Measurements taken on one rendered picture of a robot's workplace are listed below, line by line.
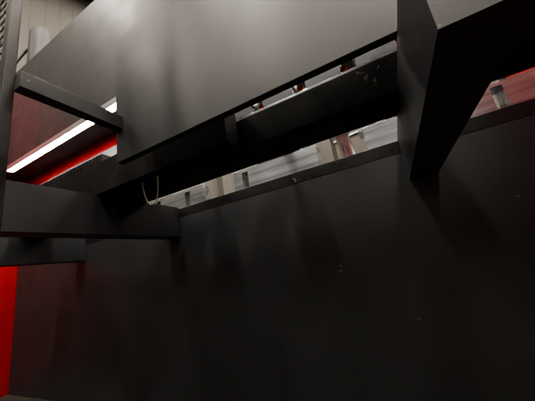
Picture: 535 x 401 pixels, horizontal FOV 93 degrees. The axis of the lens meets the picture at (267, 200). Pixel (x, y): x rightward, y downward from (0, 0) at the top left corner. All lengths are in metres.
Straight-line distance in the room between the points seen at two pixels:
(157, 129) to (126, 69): 0.28
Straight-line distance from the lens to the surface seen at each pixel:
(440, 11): 0.34
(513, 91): 1.08
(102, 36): 2.01
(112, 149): 1.88
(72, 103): 0.84
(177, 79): 0.78
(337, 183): 0.94
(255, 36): 0.68
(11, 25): 0.92
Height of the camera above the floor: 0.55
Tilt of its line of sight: 14 degrees up
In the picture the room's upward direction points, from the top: 9 degrees counter-clockwise
